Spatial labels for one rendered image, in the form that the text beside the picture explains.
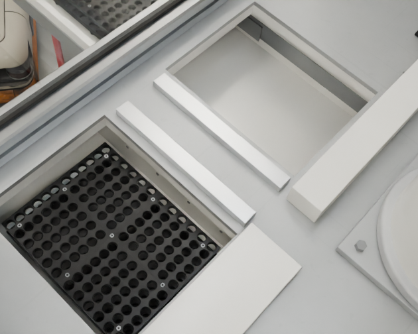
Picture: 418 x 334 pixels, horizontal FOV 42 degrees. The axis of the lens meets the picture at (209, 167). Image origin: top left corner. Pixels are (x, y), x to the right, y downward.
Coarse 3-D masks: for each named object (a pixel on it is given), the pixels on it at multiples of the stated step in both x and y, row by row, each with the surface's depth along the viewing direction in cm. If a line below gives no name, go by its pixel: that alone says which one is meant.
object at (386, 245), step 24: (408, 168) 73; (408, 192) 64; (384, 216) 67; (408, 216) 62; (360, 240) 66; (384, 240) 66; (408, 240) 62; (360, 264) 66; (384, 264) 66; (408, 264) 63; (384, 288) 65; (408, 288) 63; (408, 312) 65
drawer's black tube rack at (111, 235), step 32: (64, 192) 73; (96, 192) 73; (128, 192) 74; (160, 192) 74; (32, 224) 70; (64, 224) 70; (96, 224) 71; (128, 224) 71; (160, 224) 75; (192, 224) 72; (32, 256) 71; (64, 256) 68; (96, 256) 69; (128, 256) 69; (160, 256) 73; (192, 256) 70; (64, 288) 67; (96, 288) 67; (128, 288) 68; (160, 288) 68; (96, 320) 68; (128, 320) 65
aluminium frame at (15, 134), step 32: (192, 0) 79; (224, 0) 85; (160, 32) 76; (96, 64) 72; (128, 64) 76; (64, 96) 69; (96, 96) 74; (0, 128) 66; (32, 128) 68; (0, 160) 67
